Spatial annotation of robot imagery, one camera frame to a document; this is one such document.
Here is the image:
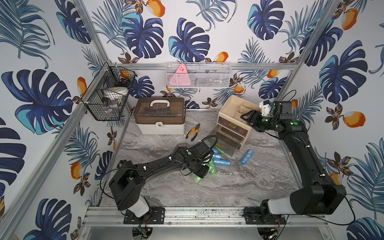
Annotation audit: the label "brown lidded storage box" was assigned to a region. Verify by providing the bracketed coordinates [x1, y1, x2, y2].
[134, 97, 186, 135]

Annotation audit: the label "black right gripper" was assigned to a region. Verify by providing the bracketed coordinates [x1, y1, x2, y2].
[240, 110, 279, 132]

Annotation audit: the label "beige drawer organizer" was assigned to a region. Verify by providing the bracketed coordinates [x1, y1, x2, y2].
[217, 96, 261, 150]

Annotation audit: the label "blue roll middle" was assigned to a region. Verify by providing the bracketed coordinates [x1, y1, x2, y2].
[214, 154, 222, 160]

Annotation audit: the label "black wire basket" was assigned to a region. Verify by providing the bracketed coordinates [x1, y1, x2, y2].
[81, 62, 137, 122]

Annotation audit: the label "green roll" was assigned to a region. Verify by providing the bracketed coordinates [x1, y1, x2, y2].
[215, 144, 224, 154]
[207, 160, 217, 175]
[193, 175, 202, 183]

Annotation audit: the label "white tape roll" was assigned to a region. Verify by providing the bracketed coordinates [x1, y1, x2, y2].
[103, 87, 129, 99]

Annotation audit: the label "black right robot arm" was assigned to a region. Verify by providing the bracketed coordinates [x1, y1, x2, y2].
[241, 101, 346, 220]

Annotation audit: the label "yellow black pliers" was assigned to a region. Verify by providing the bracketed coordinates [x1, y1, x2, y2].
[186, 123, 201, 141]

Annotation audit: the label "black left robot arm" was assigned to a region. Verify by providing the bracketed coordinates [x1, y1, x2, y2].
[109, 142, 214, 224]

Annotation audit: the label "pink triangle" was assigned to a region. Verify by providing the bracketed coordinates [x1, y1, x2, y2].
[168, 64, 191, 87]

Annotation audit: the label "clear wall tray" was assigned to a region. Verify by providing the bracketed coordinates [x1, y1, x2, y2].
[165, 63, 232, 89]

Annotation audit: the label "blue roll lower right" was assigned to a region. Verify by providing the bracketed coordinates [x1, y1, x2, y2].
[214, 159, 231, 167]

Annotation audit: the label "clear bottom drawer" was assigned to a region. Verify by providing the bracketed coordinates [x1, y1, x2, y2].
[210, 126, 244, 157]

